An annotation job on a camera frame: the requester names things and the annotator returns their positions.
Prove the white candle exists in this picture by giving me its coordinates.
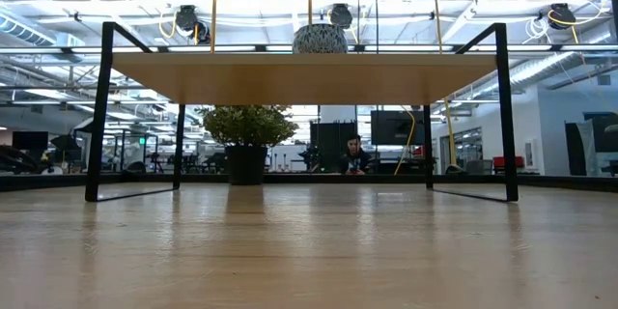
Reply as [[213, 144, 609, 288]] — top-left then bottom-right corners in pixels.
[[292, 22, 349, 55]]

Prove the person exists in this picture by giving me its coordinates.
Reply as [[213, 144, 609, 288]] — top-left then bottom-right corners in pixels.
[[337, 133, 373, 176]]

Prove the artificial plant in black pot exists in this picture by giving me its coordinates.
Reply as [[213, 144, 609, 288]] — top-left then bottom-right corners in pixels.
[[195, 104, 300, 186]]

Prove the red seat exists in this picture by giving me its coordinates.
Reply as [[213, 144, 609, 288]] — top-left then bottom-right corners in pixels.
[[492, 155, 526, 171]]

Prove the wooden shelf black metal frame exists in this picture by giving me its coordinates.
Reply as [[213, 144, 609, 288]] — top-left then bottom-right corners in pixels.
[[84, 21, 520, 204]]

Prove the black wall screen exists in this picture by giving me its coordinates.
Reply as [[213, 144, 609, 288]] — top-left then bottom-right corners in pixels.
[[370, 109, 426, 146]]

